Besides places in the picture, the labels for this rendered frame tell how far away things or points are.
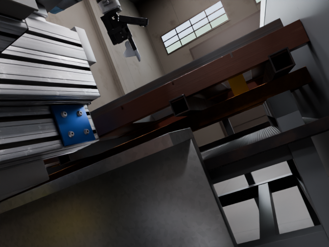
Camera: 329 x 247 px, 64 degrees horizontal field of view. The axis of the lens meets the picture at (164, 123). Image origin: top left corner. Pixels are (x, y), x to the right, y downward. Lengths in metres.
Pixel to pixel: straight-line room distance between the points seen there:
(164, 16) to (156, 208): 9.53
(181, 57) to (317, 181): 8.89
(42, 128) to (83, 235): 0.50
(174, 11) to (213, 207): 9.45
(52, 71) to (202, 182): 0.46
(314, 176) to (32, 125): 0.69
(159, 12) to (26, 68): 9.80
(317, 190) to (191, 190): 0.33
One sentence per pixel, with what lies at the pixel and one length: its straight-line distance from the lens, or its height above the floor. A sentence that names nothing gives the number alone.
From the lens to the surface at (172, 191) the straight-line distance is 0.76.
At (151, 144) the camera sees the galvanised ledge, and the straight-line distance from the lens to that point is 0.58.
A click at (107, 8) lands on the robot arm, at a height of 1.20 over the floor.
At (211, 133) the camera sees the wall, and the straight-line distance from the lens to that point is 9.14.
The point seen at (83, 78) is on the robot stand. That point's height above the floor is 0.86.
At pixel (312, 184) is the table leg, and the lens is 0.82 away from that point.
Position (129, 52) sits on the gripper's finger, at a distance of 1.08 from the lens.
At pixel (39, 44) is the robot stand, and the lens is 0.57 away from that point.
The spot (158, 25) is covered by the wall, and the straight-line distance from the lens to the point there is 10.13.
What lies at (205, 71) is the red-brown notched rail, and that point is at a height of 0.81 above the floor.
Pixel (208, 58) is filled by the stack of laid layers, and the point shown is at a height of 0.85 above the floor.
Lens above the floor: 0.65
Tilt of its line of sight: 5 degrees up
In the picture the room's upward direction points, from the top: 22 degrees counter-clockwise
